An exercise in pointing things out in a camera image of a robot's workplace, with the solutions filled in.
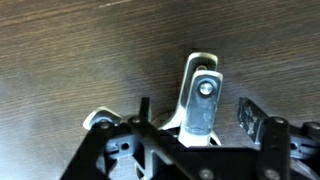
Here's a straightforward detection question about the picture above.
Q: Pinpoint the quarter-cup steel measuring cup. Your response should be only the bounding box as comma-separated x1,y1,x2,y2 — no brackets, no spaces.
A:
178,69,224,148

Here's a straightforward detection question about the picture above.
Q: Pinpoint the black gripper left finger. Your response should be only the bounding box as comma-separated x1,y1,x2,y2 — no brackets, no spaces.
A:
59,97,216,180

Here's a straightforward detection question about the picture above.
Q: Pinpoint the half-cup steel measuring cup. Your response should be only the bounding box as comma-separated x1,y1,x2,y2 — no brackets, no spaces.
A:
82,106,124,131

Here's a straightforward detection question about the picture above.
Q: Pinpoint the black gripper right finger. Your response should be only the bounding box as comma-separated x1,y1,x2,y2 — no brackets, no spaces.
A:
237,97,320,180

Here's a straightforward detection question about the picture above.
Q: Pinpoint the full-cup steel measuring cup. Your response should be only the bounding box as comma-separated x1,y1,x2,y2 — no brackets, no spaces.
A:
156,52,223,148

